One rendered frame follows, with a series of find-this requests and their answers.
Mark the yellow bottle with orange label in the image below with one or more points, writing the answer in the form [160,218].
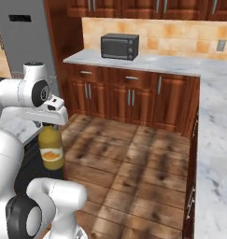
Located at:
[51,146]

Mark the grey fridge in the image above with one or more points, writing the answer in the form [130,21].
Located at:
[24,43]

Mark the wooden base cupboard run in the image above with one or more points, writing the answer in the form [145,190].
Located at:
[133,96]

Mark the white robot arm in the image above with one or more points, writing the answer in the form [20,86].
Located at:
[6,161]

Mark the grey wall socket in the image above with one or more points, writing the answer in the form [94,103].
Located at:
[221,45]

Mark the wooden side counter cupboards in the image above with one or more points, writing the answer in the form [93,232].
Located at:
[190,174]

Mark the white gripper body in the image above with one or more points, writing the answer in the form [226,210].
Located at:
[40,115]

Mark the black microwave oven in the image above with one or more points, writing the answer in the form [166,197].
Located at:
[118,46]

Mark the wooden wall cupboard run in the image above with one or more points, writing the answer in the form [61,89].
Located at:
[143,7]

